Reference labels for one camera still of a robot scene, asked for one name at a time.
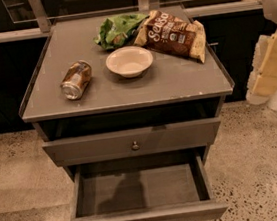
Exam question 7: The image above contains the grey drawer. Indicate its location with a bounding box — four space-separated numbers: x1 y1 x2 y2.
43 118 221 167
70 149 227 221

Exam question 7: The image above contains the grey top drawer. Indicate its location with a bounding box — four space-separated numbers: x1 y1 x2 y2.
43 118 221 167

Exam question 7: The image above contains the grey drawer cabinet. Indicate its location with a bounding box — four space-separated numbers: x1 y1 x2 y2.
7 0 244 185

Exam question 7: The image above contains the brown chip bag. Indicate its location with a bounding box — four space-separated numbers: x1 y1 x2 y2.
134 10 206 63

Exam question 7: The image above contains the white paper bowl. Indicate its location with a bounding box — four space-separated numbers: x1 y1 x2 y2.
105 46 154 78

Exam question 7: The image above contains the green chip bag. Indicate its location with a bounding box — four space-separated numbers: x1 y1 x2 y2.
93 13 148 51

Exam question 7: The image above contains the crushed brown soda can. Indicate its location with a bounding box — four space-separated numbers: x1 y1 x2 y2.
61 60 92 100

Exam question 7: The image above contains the metal railing frame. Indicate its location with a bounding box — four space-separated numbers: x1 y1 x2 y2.
0 0 262 43

